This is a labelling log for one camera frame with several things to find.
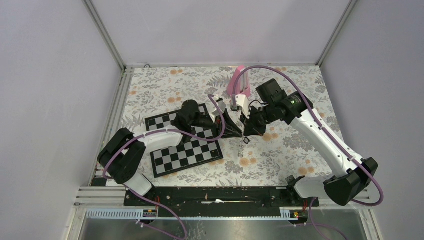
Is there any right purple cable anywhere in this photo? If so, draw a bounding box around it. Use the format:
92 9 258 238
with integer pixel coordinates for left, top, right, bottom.
231 65 385 240

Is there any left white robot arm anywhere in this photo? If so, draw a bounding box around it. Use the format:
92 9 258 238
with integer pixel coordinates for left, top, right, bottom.
97 95 243 206

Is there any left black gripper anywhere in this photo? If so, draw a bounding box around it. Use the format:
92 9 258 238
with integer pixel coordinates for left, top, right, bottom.
190 109 243 140

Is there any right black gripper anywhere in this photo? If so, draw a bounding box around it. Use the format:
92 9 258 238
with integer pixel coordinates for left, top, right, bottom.
239 103 277 137

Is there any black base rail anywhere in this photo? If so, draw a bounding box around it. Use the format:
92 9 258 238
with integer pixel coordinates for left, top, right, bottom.
123 186 320 216

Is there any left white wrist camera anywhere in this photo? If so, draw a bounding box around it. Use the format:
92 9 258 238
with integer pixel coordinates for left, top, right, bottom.
206 95 226 123

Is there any black white chessboard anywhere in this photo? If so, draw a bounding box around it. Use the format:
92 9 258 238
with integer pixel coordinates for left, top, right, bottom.
145 110 224 178

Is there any floral table mat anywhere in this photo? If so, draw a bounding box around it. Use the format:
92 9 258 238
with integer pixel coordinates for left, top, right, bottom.
121 66 341 187

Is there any white slotted cable duct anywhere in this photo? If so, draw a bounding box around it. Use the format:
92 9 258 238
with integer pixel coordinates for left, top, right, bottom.
85 207 299 221

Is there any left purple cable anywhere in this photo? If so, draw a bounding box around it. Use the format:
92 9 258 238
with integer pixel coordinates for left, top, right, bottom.
102 94 227 240

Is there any pink metronome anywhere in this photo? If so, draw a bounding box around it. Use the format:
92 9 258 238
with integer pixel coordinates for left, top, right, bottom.
226 65 251 98

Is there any purple cable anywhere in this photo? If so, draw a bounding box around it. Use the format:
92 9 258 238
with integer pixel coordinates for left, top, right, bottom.
102 94 227 240
231 65 385 240

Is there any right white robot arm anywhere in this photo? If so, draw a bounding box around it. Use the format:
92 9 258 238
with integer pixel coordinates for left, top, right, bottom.
232 79 378 206

